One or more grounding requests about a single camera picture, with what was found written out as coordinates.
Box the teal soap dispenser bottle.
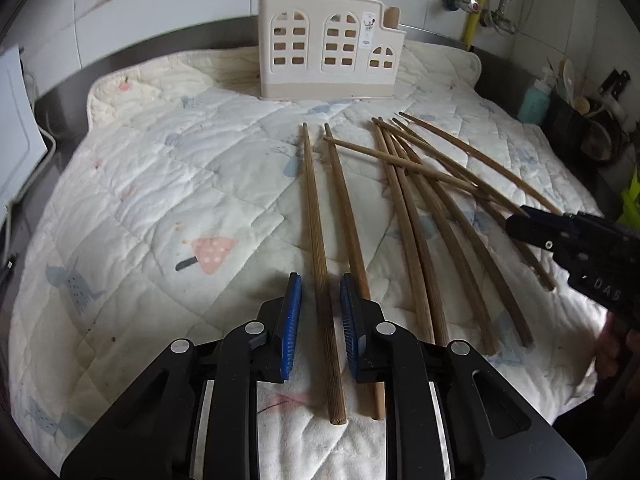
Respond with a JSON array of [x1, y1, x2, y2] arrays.
[[518, 67, 555, 126]]

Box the green plastic basket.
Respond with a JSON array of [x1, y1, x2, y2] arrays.
[[617, 167, 640, 231]]

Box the black utensil pot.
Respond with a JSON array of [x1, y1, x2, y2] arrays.
[[541, 92, 627, 174]]

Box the wooden chopstick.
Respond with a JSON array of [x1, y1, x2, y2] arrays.
[[384, 127, 500, 357], [323, 136, 522, 214], [302, 122, 347, 426], [391, 118, 535, 349], [371, 117, 435, 345], [323, 122, 385, 420], [373, 117, 556, 290], [398, 112, 562, 214], [377, 116, 450, 347]]

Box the white plastic spoon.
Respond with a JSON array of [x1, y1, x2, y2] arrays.
[[559, 58, 576, 104]]

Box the white quilted mat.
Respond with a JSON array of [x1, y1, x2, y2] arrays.
[[8, 41, 599, 479]]

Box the cream plastic utensil holder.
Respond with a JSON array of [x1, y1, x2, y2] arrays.
[[258, 0, 406, 101]]

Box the person right hand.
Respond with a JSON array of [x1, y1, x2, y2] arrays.
[[594, 312, 639, 379]]

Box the gas valve red knob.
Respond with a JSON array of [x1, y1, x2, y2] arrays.
[[442, 0, 482, 14]]

